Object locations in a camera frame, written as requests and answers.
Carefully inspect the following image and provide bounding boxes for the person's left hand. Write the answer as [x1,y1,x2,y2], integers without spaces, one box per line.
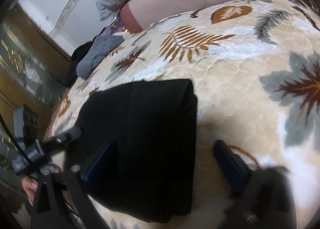
[21,176,38,204]

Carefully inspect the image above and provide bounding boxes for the leaf pattern fleece blanket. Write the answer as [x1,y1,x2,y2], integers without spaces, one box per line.
[49,0,319,228]

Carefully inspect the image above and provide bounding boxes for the black cable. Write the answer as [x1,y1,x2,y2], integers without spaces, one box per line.
[0,111,41,182]

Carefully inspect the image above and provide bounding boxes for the black camera module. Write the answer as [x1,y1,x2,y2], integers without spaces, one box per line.
[14,105,39,150]

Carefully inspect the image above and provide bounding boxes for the colourful small packet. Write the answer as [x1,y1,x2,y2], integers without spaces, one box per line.
[103,17,127,35]

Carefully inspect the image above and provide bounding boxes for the wooden glass cabinet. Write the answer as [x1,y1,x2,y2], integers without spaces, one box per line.
[0,3,72,210]

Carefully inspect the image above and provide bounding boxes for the folded grey garment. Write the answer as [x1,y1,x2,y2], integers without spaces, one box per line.
[76,35,124,80]

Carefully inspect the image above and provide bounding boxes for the black pants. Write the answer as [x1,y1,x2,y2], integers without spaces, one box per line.
[64,79,197,223]

